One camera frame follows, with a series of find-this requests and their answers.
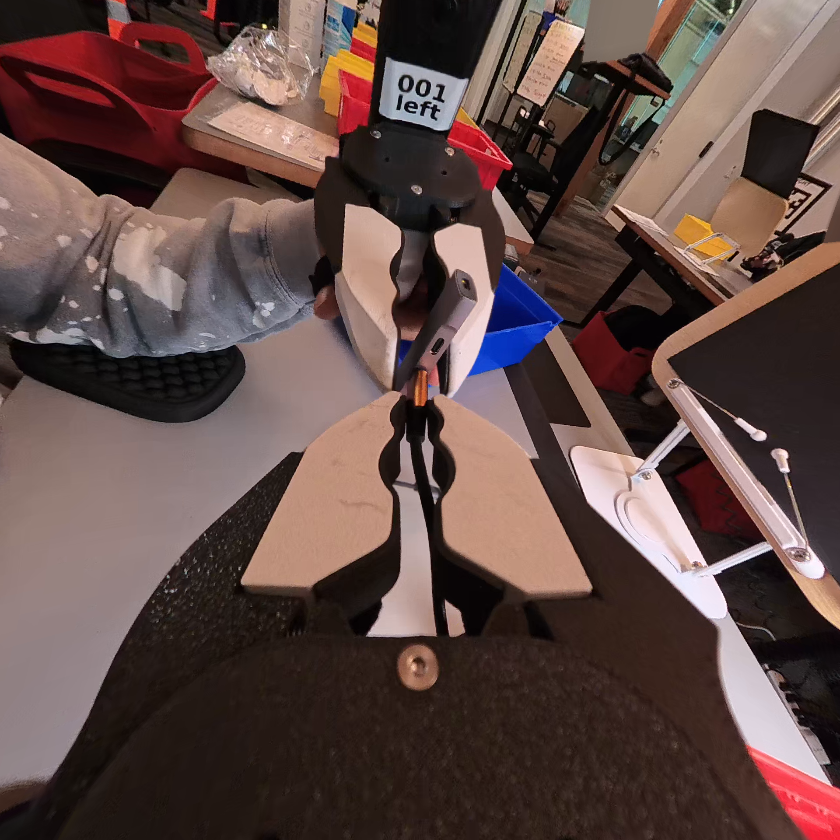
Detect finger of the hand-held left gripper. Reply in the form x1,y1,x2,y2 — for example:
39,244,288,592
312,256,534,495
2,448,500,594
336,203,404,395
430,222,496,398

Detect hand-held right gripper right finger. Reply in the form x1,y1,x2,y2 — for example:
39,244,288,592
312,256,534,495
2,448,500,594
430,395,595,636

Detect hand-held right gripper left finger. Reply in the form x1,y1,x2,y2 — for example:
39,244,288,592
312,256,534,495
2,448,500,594
240,392,404,636

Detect grey usb-c adapter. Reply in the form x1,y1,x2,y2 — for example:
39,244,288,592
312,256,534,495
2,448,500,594
392,268,479,389

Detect black usb-c cable orange plugs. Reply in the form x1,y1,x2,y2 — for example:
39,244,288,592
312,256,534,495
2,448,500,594
406,369,454,636

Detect red plastic bin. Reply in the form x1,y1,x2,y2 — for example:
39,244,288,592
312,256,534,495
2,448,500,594
337,69,375,137
448,120,513,191
748,747,840,840

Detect person's left forearm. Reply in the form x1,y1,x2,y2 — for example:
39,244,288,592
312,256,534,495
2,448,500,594
0,134,322,358

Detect blue plastic bin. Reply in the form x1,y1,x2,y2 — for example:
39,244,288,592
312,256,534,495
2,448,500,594
397,262,564,378

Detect stack of yellow bins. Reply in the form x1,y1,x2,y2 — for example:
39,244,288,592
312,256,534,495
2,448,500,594
319,25,380,120

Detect white stand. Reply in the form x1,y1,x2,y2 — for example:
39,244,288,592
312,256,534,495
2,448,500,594
570,377,826,619

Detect printed paper sheet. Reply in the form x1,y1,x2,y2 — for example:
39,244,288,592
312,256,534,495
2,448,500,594
206,101,342,168

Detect handwritten flip chart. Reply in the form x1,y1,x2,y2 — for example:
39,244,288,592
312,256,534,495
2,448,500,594
515,20,586,107

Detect crumpled clear plastic bag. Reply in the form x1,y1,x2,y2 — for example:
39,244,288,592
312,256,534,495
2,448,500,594
206,26,315,107

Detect black mesh wrist rest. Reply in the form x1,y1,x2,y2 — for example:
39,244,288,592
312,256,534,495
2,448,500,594
8,338,247,424

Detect wooden desk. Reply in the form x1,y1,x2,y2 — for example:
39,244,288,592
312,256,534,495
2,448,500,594
613,203,756,329

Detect yellow plastic bin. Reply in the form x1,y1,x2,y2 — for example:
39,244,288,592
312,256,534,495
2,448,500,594
674,213,735,262

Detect light wooden chair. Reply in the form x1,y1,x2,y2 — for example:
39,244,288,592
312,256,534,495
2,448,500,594
712,177,788,244

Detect black board wooden edge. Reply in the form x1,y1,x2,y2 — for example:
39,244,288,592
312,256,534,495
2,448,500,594
651,243,840,631

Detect black panel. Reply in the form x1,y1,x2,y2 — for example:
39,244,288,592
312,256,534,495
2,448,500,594
742,108,821,198

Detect red felt tote bag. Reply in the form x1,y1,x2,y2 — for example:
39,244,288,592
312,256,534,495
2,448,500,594
0,23,221,172

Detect white power strip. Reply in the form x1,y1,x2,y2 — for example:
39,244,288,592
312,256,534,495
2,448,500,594
764,663,831,765

